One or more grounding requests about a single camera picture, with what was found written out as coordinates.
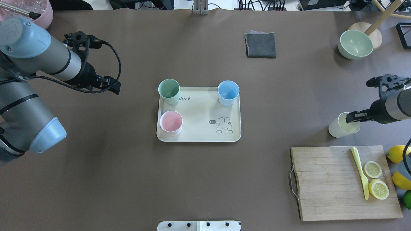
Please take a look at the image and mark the cream rabbit serving tray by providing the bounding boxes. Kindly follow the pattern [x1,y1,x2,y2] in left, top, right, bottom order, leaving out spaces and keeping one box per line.
[156,87,242,143]

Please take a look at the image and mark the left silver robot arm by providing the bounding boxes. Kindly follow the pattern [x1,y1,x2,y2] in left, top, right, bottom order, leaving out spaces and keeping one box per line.
[0,16,121,165]

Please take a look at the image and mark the lemon slice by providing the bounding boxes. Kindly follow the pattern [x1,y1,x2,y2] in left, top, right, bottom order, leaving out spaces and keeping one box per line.
[363,161,382,179]
[368,179,389,200]

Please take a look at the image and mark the lower whole yellow lemon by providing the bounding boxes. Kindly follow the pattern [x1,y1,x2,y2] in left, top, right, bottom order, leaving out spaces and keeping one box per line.
[386,145,406,164]

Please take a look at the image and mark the mint green bowl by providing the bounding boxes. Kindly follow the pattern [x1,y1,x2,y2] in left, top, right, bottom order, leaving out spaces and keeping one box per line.
[338,30,374,60]

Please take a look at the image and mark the whole yellow lemon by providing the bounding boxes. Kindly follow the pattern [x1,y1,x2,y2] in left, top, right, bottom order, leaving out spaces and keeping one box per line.
[386,145,406,164]
[392,171,411,190]

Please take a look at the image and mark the pale yellow cup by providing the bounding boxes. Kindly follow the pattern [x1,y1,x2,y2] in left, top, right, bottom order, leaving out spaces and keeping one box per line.
[328,112,361,138]

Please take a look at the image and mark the yellow plastic knife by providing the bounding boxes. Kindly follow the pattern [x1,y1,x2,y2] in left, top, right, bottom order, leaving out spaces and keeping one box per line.
[351,147,370,200]

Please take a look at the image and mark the upper whole yellow lemon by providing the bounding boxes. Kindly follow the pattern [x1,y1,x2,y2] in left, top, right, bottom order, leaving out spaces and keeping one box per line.
[392,171,411,190]

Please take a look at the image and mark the folded grey cloth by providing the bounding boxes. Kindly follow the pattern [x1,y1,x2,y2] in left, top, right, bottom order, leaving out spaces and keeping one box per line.
[245,30,276,58]

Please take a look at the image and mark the mint green cup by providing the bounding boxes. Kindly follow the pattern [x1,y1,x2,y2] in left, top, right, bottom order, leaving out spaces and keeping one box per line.
[158,79,180,105]

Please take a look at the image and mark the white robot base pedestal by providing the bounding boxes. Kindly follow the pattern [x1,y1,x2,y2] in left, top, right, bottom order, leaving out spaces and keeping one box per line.
[157,220,242,231]

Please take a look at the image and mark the light blue cup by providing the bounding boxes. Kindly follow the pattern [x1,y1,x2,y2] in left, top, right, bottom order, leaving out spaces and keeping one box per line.
[217,80,240,107]

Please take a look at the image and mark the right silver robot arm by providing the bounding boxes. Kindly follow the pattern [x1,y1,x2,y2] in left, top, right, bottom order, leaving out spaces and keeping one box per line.
[345,88,411,124]

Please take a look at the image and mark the green lime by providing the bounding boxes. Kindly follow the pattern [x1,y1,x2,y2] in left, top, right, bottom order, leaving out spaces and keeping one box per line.
[402,190,411,210]

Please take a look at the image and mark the steel rod in bowl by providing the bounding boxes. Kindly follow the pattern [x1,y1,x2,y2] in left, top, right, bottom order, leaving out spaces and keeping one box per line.
[0,1,41,20]

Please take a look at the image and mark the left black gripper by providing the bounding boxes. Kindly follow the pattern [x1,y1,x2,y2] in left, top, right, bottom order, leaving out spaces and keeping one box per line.
[66,62,121,95]

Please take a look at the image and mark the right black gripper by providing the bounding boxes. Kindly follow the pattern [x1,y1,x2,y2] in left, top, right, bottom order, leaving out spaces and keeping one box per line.
[345,99,394,124]

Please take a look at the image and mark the wooden cup stand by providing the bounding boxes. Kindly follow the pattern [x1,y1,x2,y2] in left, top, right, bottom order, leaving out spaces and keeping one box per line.
[348,0,410,50]

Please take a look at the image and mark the upper lemon slice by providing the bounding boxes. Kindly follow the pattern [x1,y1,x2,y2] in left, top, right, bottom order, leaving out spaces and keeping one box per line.
[368,179,389,200]

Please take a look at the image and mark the pink cup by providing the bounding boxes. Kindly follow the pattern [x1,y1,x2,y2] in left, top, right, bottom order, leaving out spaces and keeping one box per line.
[160,111,183,136]

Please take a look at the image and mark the bamboo cutting board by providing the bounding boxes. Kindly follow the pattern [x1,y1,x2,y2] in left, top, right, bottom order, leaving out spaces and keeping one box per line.
[290,146,403,222]

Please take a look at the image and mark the lower lemon slice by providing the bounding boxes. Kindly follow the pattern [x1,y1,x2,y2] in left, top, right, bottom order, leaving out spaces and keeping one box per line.
[363,161,382,179]

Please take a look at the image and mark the pink mixing bowl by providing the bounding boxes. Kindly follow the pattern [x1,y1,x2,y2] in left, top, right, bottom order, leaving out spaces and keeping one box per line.
[0,0,53,31]

